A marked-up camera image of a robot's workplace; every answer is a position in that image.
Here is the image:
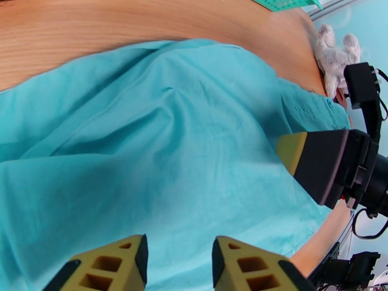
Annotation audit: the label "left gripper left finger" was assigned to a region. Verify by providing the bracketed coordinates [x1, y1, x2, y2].
[42, 234, 149, 291]

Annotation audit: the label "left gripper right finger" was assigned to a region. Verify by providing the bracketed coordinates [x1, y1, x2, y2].
[212, 235, 316, 291]

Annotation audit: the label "teal trousers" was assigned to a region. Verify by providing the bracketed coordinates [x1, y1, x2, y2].
[0, 38, 352, 291]

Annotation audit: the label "green plastic basket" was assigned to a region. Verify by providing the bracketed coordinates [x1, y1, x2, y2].
[243, 0, 323, 13]

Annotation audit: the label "dark brown leather wallet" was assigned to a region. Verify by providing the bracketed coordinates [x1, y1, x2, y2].
[333, 88, 353, 112]

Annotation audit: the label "grey plush toy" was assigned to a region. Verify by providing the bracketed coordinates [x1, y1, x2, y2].
[313, 23, 362, 98]

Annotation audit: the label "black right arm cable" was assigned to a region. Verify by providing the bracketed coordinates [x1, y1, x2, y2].
[352, 208, 388, 240]

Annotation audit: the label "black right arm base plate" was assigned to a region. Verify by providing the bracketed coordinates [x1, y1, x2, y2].
[307, 242, 382, 291]

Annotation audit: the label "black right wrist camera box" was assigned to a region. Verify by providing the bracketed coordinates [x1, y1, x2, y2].
[344, 62, 383, 142]

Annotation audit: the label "aluminium frame post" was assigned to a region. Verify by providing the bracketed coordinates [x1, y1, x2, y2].
[308, 0, 364, 21]

